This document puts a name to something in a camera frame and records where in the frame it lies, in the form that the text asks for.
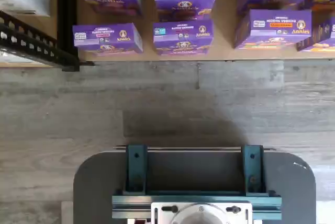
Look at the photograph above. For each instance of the purple Annie's box, red label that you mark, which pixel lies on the purple Annie's box, red label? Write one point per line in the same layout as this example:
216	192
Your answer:
183	35

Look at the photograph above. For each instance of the purple Annie's box, yellow front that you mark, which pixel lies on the purple Annie's box, yellow front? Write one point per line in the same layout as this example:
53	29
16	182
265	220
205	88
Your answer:
320	38

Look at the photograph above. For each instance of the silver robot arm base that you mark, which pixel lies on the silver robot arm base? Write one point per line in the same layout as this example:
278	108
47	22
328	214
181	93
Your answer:
201	214

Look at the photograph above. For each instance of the black perforated shelf rail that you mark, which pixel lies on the black perforated shelf rail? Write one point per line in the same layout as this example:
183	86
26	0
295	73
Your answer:
31	42

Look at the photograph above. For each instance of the teal aluminium extrusion frame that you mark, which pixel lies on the teal aluminium extrusion frame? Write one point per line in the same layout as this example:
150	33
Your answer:
136	171

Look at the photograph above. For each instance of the black shelf upright post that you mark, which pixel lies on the black shelf upright post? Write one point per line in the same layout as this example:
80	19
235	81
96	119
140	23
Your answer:
66	12

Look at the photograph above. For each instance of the purple Annie's box, pink label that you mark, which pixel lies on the purple Annie's box, pink label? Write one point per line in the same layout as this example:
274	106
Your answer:
107	37

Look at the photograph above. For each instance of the purple Annie's box, teal tag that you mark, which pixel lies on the purple Annie's box, teal tag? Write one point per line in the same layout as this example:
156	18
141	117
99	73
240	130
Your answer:
183	1

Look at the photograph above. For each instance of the purple Annie's box, dark front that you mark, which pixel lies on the purple Annie's box, dark front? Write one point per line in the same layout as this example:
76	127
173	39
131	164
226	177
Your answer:
110	0

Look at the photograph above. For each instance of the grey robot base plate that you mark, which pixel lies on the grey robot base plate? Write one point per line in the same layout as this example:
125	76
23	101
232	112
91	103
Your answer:
285	182

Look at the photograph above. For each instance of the silver robot mounting plate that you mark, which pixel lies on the silver robot mounting plate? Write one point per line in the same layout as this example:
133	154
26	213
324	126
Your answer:
162	214

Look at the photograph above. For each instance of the purple Annie's box, orange label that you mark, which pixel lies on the purple Annie's box, orange label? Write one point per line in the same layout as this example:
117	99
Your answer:
277	25

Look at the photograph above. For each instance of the white plastic package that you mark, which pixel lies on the white plastic package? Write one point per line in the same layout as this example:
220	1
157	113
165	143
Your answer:
23	0

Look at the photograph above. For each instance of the brown lower shelf board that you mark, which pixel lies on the brown lower shelf board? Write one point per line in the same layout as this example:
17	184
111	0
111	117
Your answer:
225	35

